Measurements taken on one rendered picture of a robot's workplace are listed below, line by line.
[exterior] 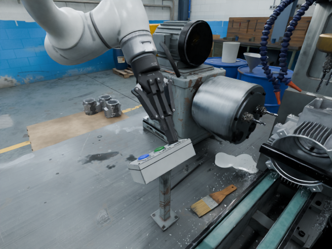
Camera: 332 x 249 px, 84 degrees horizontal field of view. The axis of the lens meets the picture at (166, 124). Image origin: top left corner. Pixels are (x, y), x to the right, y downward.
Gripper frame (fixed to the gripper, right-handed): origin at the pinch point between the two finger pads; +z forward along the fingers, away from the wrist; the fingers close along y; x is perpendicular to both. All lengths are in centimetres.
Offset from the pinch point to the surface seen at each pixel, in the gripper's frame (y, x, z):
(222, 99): 26.8, 0.2, -2.2
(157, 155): -7.9, -3.3, 4.4
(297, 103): 46.4, -14.2, 8.8
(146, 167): -11.9, -3.4, 5.7
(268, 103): 167, 56, 23
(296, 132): 28.2, -18.6, 13.7
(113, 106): 66, 206, -39
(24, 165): -37, 63, -5
